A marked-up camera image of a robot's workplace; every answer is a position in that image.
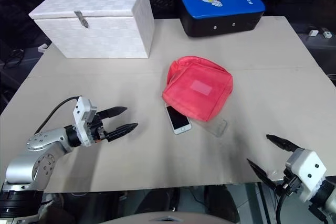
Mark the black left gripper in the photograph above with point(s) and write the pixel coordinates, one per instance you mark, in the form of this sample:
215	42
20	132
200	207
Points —
98	130

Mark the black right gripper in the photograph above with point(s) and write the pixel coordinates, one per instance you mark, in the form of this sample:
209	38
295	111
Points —
288	184

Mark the white smartphone with dark screen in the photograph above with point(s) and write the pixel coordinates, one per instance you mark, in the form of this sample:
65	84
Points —
178	120

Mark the clear plastic phone case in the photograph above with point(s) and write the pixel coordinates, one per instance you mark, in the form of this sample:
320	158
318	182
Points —
218	128

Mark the red fabric pouch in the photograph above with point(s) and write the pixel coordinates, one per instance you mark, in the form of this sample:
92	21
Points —
194	85

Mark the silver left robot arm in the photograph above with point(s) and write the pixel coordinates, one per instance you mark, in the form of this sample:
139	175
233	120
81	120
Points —
44	137

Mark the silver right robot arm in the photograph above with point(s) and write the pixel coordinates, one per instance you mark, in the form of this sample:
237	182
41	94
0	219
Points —
329	204

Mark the blue and black padded case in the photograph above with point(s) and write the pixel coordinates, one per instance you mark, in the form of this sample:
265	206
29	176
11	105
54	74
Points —
223	6

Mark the white checkered lidded box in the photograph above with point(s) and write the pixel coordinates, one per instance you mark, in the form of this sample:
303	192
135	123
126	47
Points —
99	35

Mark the white power strip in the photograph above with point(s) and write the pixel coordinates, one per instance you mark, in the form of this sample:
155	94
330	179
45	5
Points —
42	47

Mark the grey metal box latch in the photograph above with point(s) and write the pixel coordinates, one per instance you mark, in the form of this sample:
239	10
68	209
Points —
83	20

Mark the beige rounded robot torso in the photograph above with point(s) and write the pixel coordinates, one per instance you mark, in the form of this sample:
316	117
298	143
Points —
168	220

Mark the small white power adapter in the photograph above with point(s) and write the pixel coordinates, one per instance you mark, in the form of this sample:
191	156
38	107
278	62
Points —
313	33
327	34

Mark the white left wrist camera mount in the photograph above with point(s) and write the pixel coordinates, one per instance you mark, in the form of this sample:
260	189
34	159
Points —
81	113

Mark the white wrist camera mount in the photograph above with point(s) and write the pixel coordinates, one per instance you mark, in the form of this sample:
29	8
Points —
81	113
309	166

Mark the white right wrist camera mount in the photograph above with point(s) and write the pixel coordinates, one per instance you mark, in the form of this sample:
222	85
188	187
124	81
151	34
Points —
309	166

